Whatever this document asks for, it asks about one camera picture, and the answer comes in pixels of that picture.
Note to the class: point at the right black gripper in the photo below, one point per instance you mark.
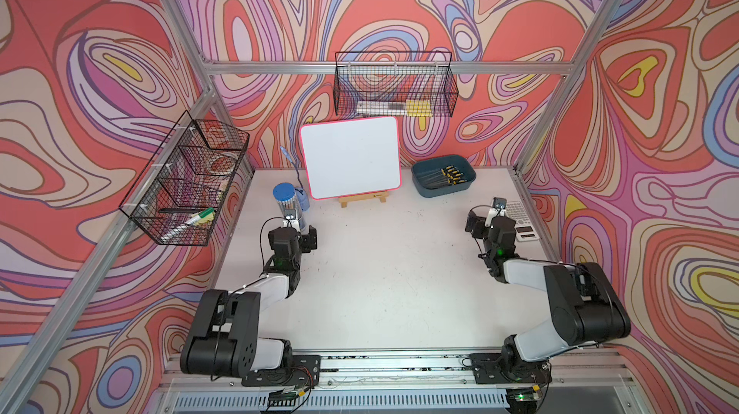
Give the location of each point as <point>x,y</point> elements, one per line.
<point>478,222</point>

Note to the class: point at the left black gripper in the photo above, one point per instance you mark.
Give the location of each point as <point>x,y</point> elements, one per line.
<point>306,242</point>

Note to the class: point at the teal plastic storage box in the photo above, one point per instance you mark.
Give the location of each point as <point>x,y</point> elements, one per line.
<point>443,175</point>

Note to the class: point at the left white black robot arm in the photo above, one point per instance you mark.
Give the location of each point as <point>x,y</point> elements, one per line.
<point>224,339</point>

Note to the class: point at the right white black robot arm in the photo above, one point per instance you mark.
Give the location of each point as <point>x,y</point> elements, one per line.
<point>584,308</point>

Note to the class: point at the blue lid cylinder container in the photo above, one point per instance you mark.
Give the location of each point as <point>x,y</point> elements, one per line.
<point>285,196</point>

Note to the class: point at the white calculator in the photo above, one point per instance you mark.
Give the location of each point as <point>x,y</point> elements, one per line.
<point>524,228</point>

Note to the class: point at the wooden board stand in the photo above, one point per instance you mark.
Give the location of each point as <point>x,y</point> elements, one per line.
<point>381,196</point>

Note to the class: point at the green white marker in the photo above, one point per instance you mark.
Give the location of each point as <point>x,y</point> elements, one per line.
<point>196,220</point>

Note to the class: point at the yellow item in basket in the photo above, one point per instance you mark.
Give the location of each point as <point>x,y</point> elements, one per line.
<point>418,108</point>

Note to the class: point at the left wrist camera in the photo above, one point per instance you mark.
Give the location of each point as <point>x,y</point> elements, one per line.
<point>292,221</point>

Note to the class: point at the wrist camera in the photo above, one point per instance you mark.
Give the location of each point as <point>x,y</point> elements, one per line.
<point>498,208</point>
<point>292,221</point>

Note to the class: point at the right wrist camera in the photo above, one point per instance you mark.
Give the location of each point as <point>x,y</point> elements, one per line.
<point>498,208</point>

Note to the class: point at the white board pink frame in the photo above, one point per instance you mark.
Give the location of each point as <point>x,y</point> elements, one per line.
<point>347,158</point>

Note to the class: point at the left black wire basket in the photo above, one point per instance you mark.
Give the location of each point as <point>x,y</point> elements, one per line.
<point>201,160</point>

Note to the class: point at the black wire basket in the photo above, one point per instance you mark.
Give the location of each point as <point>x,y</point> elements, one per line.
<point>201,160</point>
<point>376,83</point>

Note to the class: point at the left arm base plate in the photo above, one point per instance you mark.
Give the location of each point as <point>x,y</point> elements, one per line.
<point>301,371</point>

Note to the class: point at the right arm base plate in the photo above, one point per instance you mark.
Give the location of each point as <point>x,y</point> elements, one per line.
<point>495,368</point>

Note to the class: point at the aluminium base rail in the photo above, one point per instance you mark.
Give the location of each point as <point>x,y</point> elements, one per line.
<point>418,381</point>

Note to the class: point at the back black wire basket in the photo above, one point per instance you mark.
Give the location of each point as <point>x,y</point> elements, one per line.
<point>376,83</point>

